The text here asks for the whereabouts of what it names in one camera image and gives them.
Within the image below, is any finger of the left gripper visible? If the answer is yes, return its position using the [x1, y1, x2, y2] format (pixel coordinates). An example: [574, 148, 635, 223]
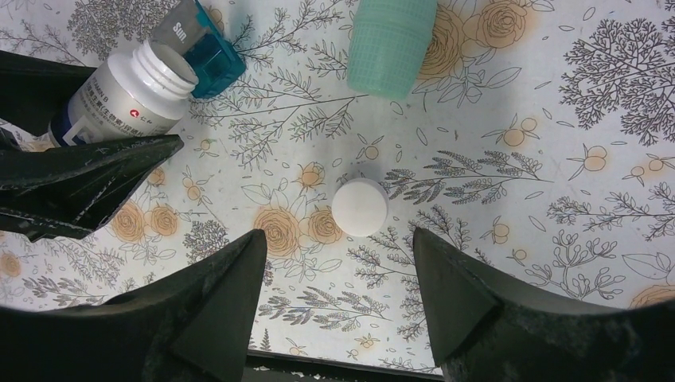
[1, 134, 184, 242]
[1, 51, 95, 136]

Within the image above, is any teal pill organizer box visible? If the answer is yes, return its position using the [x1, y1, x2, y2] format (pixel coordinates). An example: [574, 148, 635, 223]
[151, 0, 246, 99]

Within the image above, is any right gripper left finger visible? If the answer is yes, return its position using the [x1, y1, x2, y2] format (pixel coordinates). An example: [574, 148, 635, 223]
[1, 229, 267, 381]

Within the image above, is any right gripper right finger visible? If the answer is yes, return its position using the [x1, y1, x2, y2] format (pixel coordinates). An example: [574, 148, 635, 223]
[413, 228, 674, 381]

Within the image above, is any white pill bottle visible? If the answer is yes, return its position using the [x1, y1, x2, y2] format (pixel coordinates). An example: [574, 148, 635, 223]
[48, 40, 199, 146]

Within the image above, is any white bottle cap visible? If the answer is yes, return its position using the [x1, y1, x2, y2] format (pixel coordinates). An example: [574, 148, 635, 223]
[331, 177, 388, 237]

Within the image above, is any floral table mat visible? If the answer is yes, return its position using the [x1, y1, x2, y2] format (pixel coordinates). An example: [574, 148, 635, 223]
[1, 1, 674, 373]

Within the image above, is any mint green tube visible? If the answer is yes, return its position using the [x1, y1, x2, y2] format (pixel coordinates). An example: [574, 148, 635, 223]
[347, 0, 438, 100]

